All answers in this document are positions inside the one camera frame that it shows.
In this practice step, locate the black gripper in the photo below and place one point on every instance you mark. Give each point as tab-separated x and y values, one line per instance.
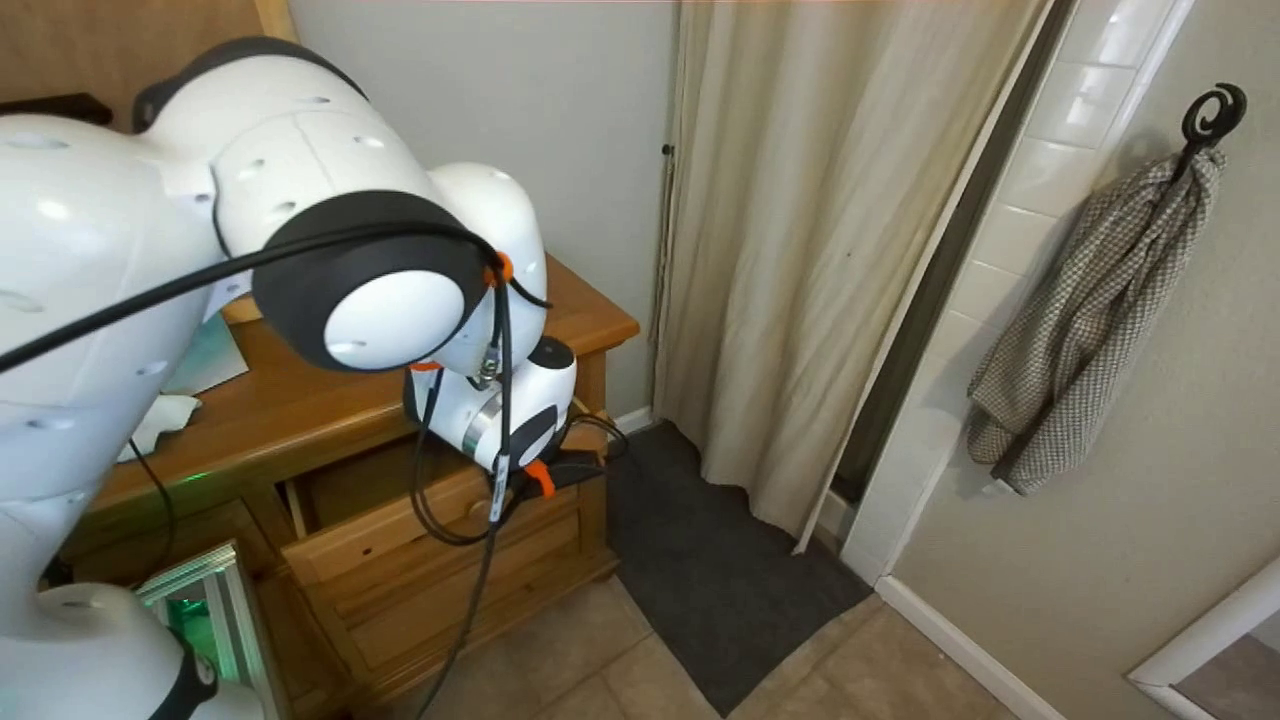
583	466

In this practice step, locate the wooden dresser drawer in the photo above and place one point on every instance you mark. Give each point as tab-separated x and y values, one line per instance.
374	562

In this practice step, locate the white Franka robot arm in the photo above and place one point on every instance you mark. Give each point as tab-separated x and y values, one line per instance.
82	265

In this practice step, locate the dark grey floor mat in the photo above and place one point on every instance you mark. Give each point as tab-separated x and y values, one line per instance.
721	574

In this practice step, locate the beige curtain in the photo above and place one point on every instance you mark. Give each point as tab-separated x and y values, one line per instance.
802	241

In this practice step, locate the wooden dresser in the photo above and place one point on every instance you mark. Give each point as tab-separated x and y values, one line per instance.
266	403

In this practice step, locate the teal cloth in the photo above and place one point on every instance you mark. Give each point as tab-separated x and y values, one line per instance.
214	360

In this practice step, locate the green and white box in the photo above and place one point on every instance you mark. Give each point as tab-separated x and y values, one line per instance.
214	623

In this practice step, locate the white baseboard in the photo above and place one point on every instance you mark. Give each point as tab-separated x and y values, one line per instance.
962	644

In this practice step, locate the white cloth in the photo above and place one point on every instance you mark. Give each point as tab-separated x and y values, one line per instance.
159	424

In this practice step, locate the grey hanging towel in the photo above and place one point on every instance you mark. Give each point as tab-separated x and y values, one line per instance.
1081	347

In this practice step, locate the wooden back board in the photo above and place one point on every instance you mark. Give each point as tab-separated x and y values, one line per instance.
105	42

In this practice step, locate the black bracket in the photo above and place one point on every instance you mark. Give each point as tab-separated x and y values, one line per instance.
52	107

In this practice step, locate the black spiral wall hook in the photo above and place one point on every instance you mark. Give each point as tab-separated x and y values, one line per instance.
1208	117

